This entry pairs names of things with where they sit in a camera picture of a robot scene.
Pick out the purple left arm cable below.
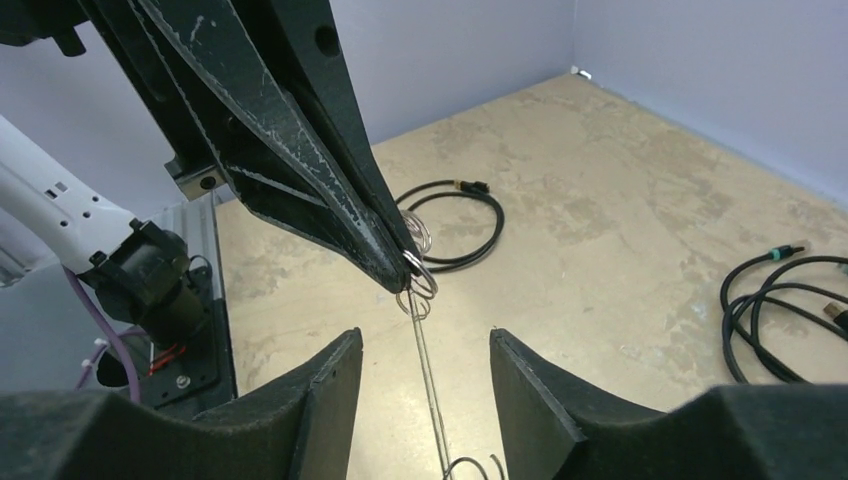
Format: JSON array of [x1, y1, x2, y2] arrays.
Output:
[[62, 264, 144, 405]]

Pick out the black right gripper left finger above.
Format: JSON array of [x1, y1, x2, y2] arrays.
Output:
[[1, 328, 363, 479]]

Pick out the silver split keyring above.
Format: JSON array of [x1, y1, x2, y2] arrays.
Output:
[[402, 250, 439, 300]]

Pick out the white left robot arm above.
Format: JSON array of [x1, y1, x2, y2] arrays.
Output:
[[1, 1, 416, 348]]

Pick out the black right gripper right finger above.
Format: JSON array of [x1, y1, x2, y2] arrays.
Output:
[[489, 329, 847, 479]]

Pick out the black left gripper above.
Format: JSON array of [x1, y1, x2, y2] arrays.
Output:
[[1, 1, 417, 293]]

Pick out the black coiled cable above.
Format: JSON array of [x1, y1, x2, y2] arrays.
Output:
[[394, 178, 507, 274], [720, 245, 848, 386]]

